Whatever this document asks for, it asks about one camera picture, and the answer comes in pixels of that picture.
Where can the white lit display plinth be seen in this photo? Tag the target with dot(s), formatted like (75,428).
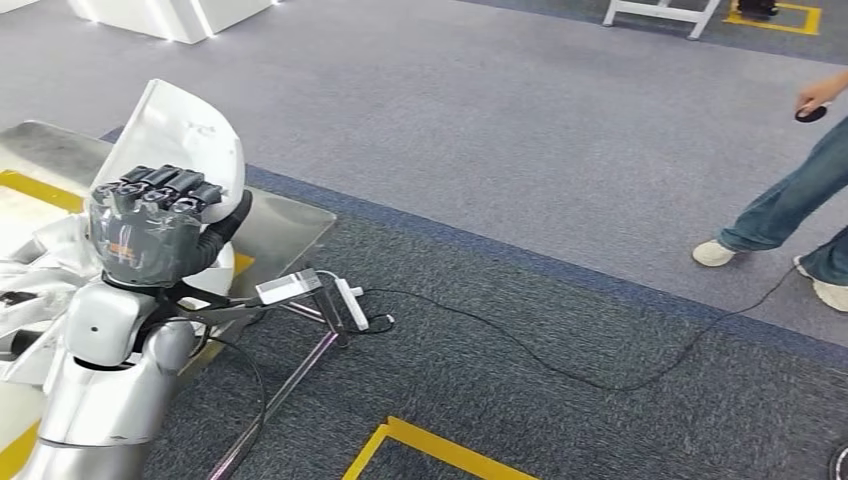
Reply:
(166,16)

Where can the black power plug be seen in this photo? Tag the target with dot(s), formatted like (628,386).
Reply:
(379,324)

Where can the person's hand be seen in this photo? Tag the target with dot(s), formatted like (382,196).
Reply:
(816,99)

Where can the black camera bracket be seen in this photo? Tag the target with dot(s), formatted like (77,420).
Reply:
(199,308)

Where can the person's forearm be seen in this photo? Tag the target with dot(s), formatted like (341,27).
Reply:
(838,83)

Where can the black handheld controller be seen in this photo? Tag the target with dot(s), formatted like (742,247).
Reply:
(811,115)

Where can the white power strip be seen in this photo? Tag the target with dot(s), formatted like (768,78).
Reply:
(351,305)

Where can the steel workbench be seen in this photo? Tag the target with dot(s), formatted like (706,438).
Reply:
(291,232)

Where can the clear plastic film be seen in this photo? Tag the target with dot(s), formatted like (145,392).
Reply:
(132,245)

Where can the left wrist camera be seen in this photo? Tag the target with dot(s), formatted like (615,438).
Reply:
(288,288)

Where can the white curved panel part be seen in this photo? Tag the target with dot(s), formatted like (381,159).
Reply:
(179,132)

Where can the person's white shoe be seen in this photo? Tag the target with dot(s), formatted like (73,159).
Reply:
(714,254)
(828,291)

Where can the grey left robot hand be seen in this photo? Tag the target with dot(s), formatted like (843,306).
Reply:
(152,192)

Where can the person's leg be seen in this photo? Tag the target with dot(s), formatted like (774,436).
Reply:
(782,205)
(828,258)

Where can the white metal frame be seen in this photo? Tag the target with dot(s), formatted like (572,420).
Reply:
(662,10)

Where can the black object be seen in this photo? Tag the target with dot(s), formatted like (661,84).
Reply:
(757,6)

